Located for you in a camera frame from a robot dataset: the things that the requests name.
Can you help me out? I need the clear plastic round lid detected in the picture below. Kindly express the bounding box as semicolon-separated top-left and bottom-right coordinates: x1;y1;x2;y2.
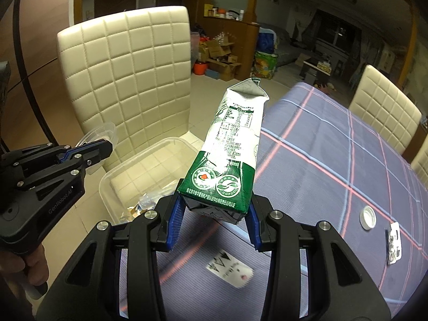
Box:
75;122;118;150

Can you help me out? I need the blue storage box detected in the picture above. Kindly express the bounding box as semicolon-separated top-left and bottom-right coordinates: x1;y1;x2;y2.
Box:
256;28;277;54

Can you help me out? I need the cream quilted chair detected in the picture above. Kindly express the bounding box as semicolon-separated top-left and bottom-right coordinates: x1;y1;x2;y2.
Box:
57;6;192;171
411;146;428;188
349;64;422;154

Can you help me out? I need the cream quilted chair left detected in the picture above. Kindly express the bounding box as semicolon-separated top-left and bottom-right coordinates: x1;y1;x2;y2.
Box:
57;6;192;171

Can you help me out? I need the cardboard boxes pile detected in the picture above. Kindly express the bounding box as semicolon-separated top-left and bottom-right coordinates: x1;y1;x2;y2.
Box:
197;32;241;81

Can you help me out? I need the cream paper wrapper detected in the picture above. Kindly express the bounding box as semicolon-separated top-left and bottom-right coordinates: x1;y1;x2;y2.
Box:
128;192;161;217

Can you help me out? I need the cream quilted chair far right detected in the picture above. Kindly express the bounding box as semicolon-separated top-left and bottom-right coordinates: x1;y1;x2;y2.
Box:
411;146;428;188

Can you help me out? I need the orange bucket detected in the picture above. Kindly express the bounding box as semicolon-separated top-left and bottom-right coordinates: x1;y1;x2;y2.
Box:
193;61;208;75

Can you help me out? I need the wooden cabinet counter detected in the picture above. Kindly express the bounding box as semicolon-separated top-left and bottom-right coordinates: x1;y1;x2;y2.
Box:
196;15;261;81

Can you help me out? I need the white sticker label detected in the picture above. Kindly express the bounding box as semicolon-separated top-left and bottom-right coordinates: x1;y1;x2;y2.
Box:
206;250;254;288

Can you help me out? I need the white bottle cap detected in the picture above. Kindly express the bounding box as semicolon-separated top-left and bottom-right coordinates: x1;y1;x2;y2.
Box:
359;206;376;231

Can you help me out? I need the clear plastic trash bin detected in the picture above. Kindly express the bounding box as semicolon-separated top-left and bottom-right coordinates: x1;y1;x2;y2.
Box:
100;132;203;225

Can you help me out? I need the purple plaid tablecloth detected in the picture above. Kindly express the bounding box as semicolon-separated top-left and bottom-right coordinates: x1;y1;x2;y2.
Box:
158;84;427;320

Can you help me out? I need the green white milk carton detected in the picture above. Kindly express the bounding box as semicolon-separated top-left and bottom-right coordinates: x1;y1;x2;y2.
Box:
178;78;269;225

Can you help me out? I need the left hand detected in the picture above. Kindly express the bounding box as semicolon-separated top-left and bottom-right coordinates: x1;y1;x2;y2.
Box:
0;244;49;286

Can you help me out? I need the silver foil blister pack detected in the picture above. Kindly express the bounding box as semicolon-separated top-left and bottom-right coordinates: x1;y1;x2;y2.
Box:
386;222;403;265

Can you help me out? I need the dark coffee table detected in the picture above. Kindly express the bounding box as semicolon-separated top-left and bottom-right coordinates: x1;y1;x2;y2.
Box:
300;58;331;86

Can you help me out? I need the green printed bag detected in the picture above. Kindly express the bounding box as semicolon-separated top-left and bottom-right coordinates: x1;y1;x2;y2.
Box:
252;51;278;80

